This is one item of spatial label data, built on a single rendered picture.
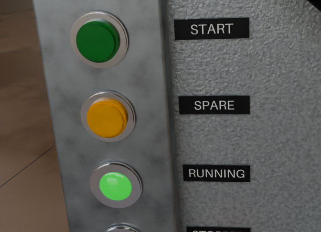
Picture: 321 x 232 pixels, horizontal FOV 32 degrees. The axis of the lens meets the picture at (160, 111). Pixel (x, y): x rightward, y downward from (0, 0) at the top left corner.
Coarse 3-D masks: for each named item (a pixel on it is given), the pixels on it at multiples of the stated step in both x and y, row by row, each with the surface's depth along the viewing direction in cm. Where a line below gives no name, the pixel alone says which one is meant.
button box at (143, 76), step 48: (48, 0) 34; (96, 0) 33; (144, 0) 33; (48, 48) 35; (144, 48) 34; (48, 96) 36; (144, 96) 35; (96, 144) 37; (144, 144) 37; (144, 192) 38
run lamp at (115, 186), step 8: (104, 176) 38; (112, 176) 38; (120, 176) 38; (104, 184) 38; (112, 184) 38; (120, 184) 38; (128, 184) 38; (104, 192) 38; (112, 192) 38; (120, 192) 38; (128, 192) 38
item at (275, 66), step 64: (192, 0) 34; (256, 0) 34; (192, 64) 36; (256, 64) 35; (320, 64) 35; (192, 128) 38; (256, 128) 37; (320, 128) 37; (192, 192) 40; (256, 192) 39; (320, 192) 38
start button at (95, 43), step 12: (84, 24) 33; (96, 24) 33; (108, 24) 33; (84, 36) 34; (96, 36) 33; (108, 36) 33; (84, 48) 34; (96, 48) 34; (108, 48) 34; (96, 60) 34
